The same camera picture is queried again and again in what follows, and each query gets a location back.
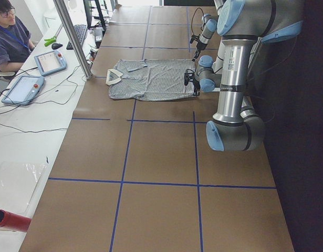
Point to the blue teach pendant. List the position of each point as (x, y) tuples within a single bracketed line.
[(24, 90), (50, 62)]

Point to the seated person in blue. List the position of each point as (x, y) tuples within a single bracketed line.
[(15, 43)]

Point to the green handled tool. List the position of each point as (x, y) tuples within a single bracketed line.
[(50, 41)]

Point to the brown paper table cover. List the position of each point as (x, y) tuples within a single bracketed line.
[(140, 176)]

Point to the black keyboard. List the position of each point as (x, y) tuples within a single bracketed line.
[(81, 32)]

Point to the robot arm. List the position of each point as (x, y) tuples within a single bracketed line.
[(228, 13), (223, 52)]

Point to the aluminium frame post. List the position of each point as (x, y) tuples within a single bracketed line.
[(70, 31)]

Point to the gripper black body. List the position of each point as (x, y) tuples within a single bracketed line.
[(198, 47), (195, 84)]

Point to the near blue teach pendant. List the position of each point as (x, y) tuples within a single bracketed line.
[(24, 90)]

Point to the red cardboard tube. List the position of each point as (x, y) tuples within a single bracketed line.
[(14, 222)]

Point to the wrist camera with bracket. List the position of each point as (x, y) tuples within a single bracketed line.
[(188, 76), (194, 38)]

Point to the blue white striped polo shirt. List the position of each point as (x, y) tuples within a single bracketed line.
[(150, 79)]

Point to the clear plastic bag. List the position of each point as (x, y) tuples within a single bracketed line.
[(18, 182)]

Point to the black computer mouse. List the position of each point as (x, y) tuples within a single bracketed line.
[(56, 46)]

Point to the far blue teach pendant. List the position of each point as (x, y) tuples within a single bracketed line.
[(50, 62)]

